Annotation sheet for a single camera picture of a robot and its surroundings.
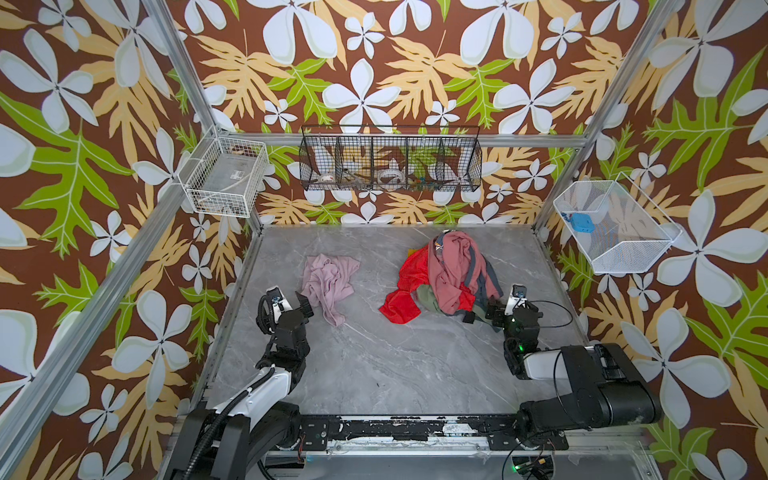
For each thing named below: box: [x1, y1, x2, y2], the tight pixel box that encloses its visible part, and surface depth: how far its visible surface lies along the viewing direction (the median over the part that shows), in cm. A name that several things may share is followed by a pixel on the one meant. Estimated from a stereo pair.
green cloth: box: [417, 284, 442, 313], surface depth 92 cm
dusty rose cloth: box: [428, 230, 494, 315], surface depth 90 cm
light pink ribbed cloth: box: [301, 253, 361, 327], surface depth 100 cm
